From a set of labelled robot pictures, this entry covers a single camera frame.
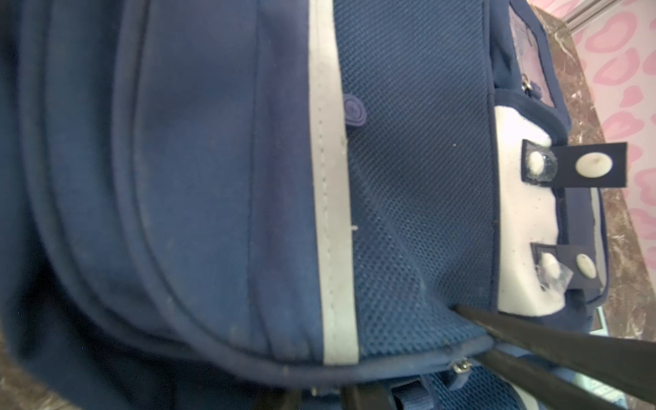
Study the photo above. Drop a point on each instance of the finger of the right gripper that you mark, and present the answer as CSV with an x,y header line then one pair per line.
x,y
625,364
547,388

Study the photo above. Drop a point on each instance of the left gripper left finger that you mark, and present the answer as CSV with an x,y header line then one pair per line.
x,y
279,399

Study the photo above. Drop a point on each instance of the navy blue student backpack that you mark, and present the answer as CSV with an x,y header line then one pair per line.
x,y
201,200

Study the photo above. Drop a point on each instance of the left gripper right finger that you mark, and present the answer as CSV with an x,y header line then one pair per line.
x,y
367,397

